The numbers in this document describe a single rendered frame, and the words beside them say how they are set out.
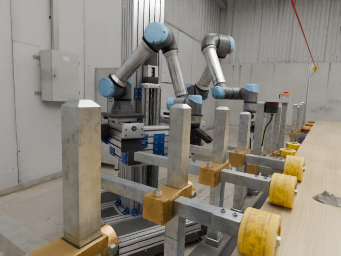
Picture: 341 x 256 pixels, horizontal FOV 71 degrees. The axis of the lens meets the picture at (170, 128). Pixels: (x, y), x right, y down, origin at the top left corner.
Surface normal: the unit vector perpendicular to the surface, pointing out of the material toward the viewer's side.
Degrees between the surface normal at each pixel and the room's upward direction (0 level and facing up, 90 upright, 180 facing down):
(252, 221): 33
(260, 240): 72
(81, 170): 90
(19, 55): 90
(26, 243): 0
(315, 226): 0
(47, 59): 90
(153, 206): 90
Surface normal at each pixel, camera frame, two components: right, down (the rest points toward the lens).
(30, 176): 0.88, 0.10
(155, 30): -0.25, 0.03
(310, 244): 0.04, -0.99
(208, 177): -0.54, 0.09
